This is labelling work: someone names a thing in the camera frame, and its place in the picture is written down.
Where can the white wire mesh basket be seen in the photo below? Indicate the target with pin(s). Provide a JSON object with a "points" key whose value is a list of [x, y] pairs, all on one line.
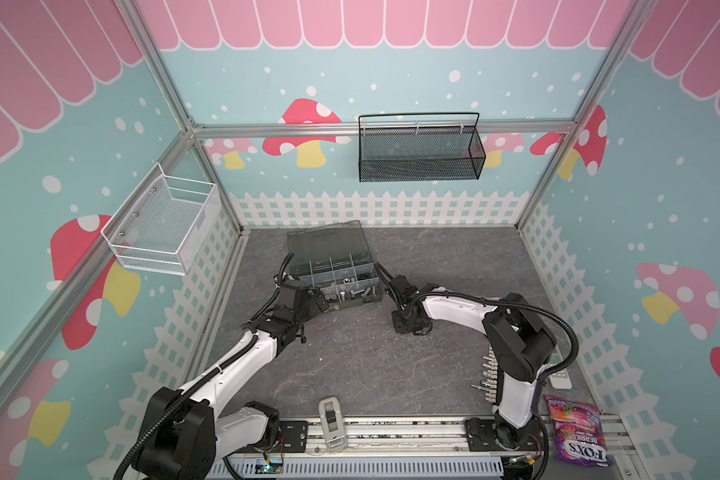
{"points": [[163, 224]]}

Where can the grey handheld remote device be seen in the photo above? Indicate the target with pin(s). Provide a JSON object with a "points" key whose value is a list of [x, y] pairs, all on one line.
{"points": [[333, 425]]}

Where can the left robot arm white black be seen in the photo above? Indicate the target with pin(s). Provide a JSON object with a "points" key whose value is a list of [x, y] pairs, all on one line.
{"points": [[183, 433]]}

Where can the white remote control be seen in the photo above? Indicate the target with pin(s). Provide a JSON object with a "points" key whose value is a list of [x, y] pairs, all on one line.
{"points": [[559, 380]]}

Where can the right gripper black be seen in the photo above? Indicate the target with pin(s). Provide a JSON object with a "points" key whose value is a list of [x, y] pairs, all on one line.
{"points": [[396, 288]]}

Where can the clear plastic organizer box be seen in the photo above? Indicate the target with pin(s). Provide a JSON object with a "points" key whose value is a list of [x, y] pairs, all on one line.
{"points": [[337, 260]]}

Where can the white slotted cable duct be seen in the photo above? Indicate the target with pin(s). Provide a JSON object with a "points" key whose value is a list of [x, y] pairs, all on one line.
{"points": [[368, 468]]}

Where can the black rack with screws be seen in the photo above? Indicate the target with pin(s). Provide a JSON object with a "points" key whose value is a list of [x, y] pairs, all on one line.
{"points": [[488, 382]]}

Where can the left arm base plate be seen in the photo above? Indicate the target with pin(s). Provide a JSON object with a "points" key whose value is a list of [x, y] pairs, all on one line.
{"points": [[292, 437]]}

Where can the green circuit board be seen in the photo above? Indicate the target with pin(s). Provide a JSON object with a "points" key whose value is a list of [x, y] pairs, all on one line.
{"points": [[268, 467]]}

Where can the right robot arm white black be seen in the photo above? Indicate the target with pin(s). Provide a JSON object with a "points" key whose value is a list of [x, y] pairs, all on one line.
{"points": [[529, 343]]}

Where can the purple candy bag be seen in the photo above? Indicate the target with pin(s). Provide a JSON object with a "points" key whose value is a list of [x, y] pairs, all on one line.
{"points": [[577, 432]]}

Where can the black wire mesh basket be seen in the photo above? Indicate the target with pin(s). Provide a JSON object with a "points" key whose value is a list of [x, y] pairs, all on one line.
{"points": [[411, 147]]}

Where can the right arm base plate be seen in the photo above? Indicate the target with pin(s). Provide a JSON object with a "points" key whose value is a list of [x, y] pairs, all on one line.
{"points": [[496, 434]]}

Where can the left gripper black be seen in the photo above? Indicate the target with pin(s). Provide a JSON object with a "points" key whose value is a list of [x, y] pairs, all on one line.
{"points": [[312, 304]]}

